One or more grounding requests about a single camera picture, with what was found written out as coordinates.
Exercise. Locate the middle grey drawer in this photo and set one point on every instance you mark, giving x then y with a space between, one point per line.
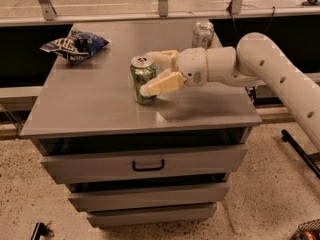
149 197

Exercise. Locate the wire basket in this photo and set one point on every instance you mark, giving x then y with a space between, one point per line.
307 231

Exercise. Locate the black object on floor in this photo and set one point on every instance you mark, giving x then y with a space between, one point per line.
41 230

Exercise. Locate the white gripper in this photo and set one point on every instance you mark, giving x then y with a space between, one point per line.
192 66

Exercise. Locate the white drink can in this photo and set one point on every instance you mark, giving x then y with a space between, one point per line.
203 33

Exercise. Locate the grey drawer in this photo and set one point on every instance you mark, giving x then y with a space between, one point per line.
99 167
149 197
151 215

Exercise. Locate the top grey drawer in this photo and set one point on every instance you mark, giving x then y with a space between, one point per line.
99 167

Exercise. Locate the blue chip bag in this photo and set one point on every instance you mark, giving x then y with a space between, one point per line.
77 47

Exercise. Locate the grey drawer cabinet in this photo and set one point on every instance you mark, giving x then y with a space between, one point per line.
90 107

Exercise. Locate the green drink can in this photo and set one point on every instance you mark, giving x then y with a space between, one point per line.
142 69

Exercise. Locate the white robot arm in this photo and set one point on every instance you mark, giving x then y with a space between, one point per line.
255 58

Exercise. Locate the black drawer handle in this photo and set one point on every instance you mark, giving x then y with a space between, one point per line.
140 167

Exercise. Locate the grey metal railing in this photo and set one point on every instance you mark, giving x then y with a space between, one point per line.
40 12

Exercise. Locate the bottom grey drawer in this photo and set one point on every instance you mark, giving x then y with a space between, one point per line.
151 215

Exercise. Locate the black stand leg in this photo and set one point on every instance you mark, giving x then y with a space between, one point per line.
311 160

